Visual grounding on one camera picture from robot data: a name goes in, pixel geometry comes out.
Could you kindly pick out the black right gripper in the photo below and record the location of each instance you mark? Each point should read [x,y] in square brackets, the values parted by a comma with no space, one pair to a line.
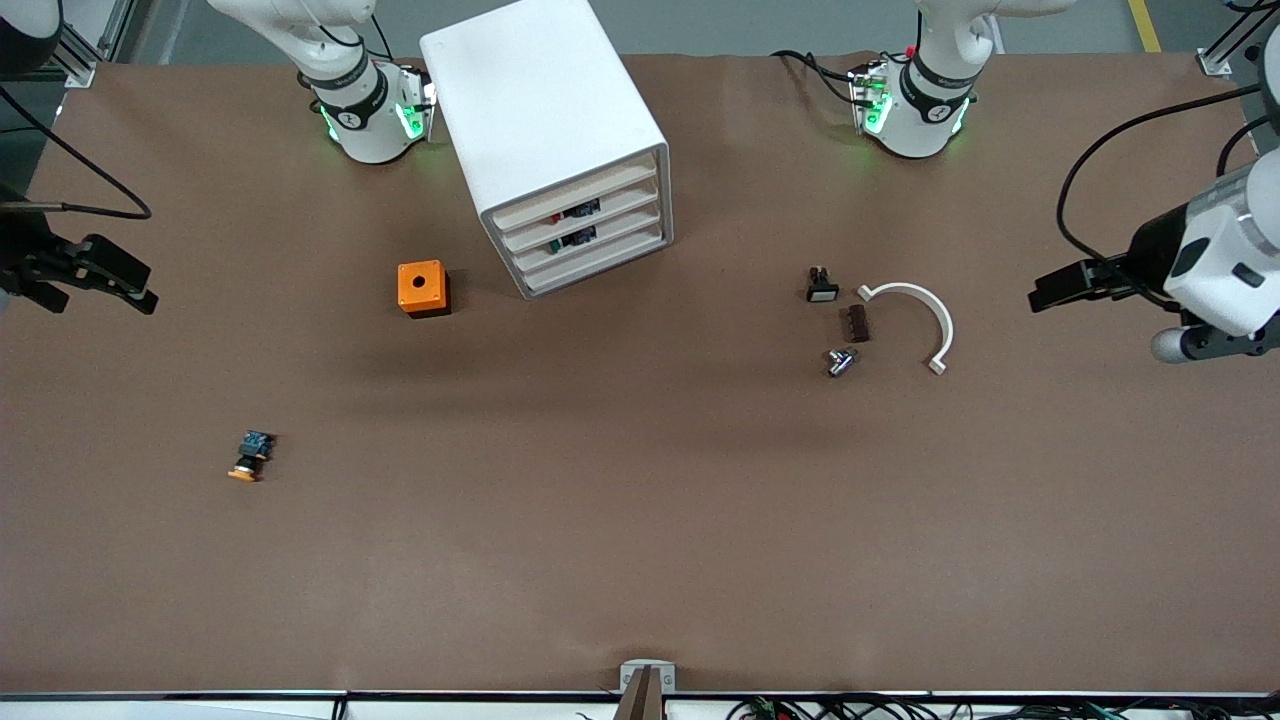
[22,250]

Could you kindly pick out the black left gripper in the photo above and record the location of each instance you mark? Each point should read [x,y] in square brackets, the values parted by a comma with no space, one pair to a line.
[1150,252]

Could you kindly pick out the orange push button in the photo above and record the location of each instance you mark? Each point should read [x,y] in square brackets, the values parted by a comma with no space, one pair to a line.
[250,457]

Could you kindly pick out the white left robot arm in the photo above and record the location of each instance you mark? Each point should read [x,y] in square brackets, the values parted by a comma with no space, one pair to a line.
[920,110]

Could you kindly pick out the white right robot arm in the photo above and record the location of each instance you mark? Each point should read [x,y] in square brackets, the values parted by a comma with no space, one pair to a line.
[360,120]

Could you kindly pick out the black button with white cap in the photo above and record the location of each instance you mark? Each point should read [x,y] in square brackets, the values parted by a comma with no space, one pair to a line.
[822,288]

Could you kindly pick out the green push button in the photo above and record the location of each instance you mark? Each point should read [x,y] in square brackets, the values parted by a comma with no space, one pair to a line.
[572,240]

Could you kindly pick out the red push button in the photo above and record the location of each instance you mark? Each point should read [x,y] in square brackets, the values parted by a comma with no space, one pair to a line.
[575,211]

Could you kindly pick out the white curved pipe clamp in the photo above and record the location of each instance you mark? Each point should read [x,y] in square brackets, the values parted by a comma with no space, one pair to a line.
[940,315]

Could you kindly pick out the brown terminal block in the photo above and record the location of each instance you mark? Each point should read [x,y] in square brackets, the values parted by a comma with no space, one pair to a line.
[856,323]

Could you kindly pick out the aluminium frame profile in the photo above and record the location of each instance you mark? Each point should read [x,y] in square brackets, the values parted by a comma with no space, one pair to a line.
[80,65]
[1218,60]

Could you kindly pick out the silver key switch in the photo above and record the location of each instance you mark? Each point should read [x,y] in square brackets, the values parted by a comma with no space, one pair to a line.
[840,362]

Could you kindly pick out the orange button enclosure box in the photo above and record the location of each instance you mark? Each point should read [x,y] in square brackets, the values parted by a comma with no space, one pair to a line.
[420,285]

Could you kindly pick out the grey metal table bracket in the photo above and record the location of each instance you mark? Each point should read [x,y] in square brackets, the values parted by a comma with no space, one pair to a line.
[647,682]

